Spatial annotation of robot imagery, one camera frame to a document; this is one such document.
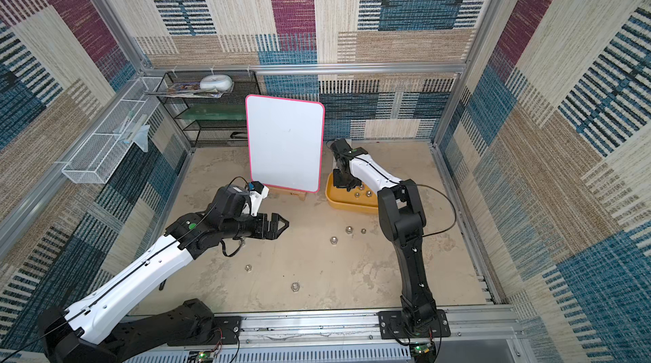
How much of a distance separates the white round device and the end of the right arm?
43cm

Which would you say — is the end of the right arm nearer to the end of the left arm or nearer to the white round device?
the end of the left arm

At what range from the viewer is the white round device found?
899mm

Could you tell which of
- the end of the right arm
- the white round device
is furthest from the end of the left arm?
the white round device

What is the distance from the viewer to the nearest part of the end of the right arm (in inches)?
29.8
